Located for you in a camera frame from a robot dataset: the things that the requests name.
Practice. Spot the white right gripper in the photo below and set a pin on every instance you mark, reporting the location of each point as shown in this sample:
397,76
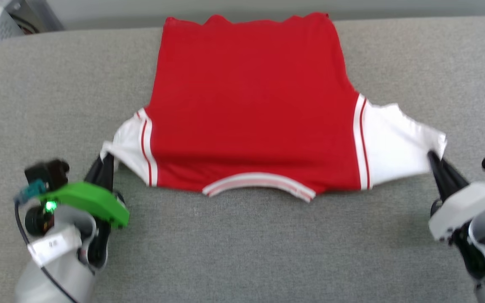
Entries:
465,206

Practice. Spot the white partition panel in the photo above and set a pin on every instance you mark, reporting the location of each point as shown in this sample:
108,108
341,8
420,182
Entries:
267,6

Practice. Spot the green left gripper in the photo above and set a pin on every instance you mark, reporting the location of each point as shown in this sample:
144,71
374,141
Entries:
86,200

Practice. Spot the red white t-shirt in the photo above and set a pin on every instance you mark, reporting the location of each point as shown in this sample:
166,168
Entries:
251,105

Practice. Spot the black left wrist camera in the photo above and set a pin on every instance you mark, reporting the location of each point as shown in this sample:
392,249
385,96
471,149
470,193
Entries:
49,172

